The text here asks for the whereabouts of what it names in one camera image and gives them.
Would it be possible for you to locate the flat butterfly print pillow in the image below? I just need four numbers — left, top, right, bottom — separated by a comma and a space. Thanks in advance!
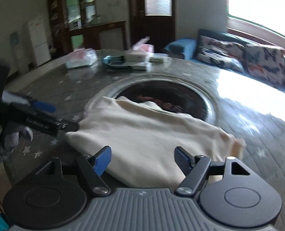
196, 36, 246, 73

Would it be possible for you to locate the person's left hand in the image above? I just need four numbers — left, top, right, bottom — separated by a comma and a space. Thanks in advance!
0, 120, 35, 167

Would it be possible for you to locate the window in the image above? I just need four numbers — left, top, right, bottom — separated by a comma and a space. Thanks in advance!
226, 0, 285, 41

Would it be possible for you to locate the dark wooden display cabinet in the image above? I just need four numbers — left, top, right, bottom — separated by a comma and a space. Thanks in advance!
47, 0, 127, 60

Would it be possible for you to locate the square butterfly print pillow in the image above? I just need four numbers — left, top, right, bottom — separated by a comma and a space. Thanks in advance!
244, 44, 285, 86

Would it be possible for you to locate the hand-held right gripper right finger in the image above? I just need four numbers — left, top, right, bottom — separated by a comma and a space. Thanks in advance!
174, 146, 251, 196

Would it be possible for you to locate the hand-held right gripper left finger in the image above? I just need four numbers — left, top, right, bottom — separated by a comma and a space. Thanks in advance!
31, 146, 113, 196

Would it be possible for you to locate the white and green box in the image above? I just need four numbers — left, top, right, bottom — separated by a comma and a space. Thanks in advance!
130, 62, 152, 71

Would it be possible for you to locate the black tray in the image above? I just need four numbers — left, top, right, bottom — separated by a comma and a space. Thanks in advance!
106, 61, 133, 72

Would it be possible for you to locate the white refrigerator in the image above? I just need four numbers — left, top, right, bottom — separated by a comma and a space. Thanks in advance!
25, 16, 52, 68

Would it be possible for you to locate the pink and white tissue pack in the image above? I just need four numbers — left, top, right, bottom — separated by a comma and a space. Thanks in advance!
65, 49, 98, 69

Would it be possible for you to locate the blue packet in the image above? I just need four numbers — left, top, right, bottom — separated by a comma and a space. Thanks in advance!
101, 55, 125, 65

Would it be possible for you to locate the round dark table hotplate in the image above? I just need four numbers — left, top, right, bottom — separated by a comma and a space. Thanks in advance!
85, 76, 220, 126

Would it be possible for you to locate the green packet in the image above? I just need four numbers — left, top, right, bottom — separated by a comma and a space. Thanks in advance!
150, 54, 168, 63

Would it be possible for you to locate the blue sofa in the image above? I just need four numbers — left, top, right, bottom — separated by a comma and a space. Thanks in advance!
163, 28, 285, 94

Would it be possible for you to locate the dark wooden glazed door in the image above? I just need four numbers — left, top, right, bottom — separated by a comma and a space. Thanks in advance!
129, 0, 176, 53

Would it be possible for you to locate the cream knit garment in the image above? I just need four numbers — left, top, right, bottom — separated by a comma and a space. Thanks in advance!
65, 96, 246, 188

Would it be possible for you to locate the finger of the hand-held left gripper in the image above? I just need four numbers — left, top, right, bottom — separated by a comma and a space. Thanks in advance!
57, 121, 80, 133
2, 90, 57, 113

